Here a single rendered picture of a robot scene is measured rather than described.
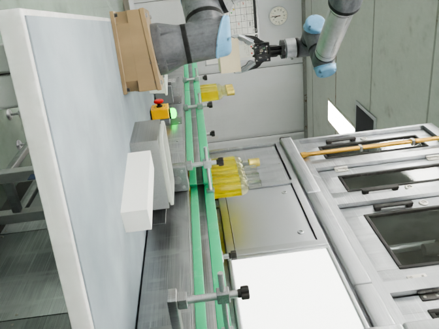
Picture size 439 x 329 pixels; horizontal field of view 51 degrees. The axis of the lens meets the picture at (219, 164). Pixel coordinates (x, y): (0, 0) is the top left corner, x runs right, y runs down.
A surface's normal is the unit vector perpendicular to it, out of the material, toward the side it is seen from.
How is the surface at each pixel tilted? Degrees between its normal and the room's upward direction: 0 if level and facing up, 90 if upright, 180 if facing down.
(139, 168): 90
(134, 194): 90
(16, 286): 90
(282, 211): 90
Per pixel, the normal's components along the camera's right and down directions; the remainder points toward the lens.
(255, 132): 0.07, 0.43
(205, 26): -0.04, -0.32
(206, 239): -0.10, -0.89
